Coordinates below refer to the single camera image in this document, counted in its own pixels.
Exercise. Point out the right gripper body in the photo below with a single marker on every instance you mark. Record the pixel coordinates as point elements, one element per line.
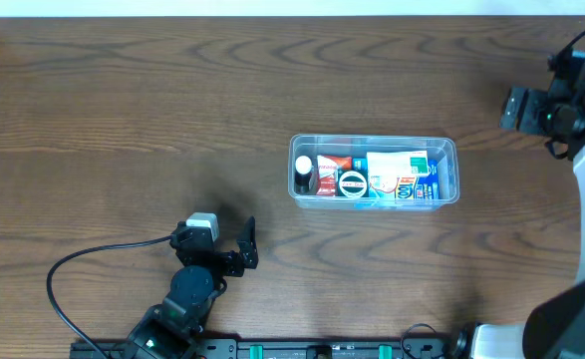
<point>529,111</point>

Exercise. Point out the dark bottle white cap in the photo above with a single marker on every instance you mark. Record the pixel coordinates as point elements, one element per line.
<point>303,174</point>

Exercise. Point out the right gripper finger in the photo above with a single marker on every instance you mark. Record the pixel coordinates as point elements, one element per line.
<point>513,108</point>
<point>533,113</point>

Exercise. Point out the red medicine packet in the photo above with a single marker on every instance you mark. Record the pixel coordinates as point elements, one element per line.
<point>328,169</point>

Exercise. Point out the green Zam-Buk box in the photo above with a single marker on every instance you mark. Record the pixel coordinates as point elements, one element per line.
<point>352,184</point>

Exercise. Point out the white green medicine box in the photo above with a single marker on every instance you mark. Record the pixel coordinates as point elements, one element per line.
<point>400,164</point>

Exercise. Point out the clear plastic container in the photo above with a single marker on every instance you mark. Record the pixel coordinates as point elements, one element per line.
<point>442,150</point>

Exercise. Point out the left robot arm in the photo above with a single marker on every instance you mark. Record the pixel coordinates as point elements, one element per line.
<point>169,329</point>

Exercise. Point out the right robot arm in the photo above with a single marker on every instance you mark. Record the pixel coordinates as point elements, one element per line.
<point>555,328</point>

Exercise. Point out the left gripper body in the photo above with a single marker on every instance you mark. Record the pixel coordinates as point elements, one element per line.
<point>220,257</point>

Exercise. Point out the blue fever patch box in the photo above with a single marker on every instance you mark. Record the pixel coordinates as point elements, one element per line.
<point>388,187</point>

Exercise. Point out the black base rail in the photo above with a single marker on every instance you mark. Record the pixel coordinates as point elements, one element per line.
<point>428,348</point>

